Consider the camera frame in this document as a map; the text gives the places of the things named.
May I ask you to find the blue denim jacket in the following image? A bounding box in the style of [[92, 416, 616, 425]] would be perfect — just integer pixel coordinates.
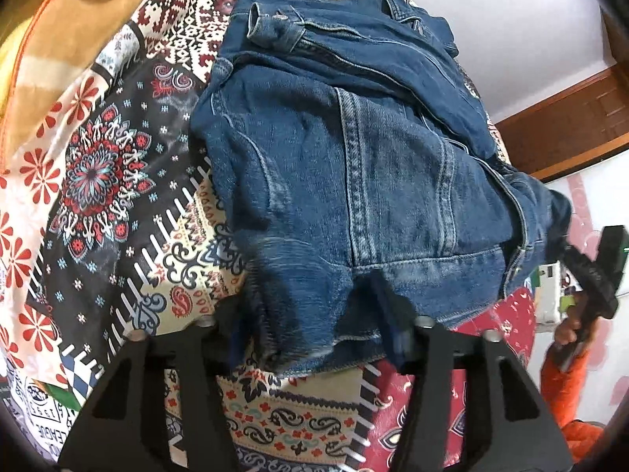
[[191, 0, 572, 376]]

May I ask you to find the orange right sleeve forearm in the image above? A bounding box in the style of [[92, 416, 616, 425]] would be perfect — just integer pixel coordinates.
[[539, 352, 603, 463]]

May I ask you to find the person's right hand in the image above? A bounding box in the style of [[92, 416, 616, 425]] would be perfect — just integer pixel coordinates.
[[553, 291, 602, 354]]

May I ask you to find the wooden door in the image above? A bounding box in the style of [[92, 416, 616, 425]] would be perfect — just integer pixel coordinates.
[[497, 12, 628, 181]]

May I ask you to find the patchwork patterned bedspread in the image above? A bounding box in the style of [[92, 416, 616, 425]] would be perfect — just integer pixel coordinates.
[[0, 0, 540, 472]]

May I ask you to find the tan orange-trimmed blanket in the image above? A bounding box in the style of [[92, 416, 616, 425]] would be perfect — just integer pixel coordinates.
[[1, 0, 142, 164]]

